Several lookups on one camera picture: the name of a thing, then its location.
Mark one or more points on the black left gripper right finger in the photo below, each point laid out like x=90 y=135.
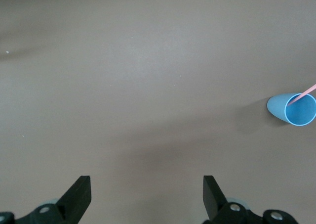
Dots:
x=217 y=204

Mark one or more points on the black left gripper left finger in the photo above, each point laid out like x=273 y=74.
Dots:
x=71 y=199

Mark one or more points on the blue cup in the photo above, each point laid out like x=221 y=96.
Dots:
x=277 y=106

